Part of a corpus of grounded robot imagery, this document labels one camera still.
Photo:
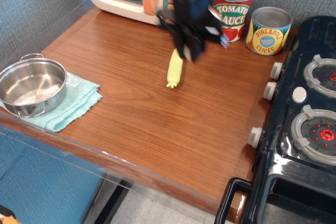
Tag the spoon with yellow handle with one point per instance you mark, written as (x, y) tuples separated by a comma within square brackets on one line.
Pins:
[(174, 70)]

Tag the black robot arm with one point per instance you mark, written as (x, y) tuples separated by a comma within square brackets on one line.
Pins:
[(190, 22)]

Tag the black toy stove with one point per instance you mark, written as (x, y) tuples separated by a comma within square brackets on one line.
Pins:
[(294, 168)]

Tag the light blue folded cloth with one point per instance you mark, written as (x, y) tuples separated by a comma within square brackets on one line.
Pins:
[(81, 95)]

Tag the pineapple slices can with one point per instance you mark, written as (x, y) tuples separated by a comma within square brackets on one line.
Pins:
[(268, 30)]

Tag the orange object at corner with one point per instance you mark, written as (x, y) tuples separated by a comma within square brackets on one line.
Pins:
[(7, 216)]

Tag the stainless steel pot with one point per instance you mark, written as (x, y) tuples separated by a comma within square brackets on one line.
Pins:
[(33, 86)]

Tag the tomato sauce can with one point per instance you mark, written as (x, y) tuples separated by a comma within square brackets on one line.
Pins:
[(233, 14)]

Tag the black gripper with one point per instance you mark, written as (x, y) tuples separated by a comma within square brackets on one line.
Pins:
[(185, 13)]

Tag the white plush mushroom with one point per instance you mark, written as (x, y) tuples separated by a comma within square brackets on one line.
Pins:
[(209, 29)]

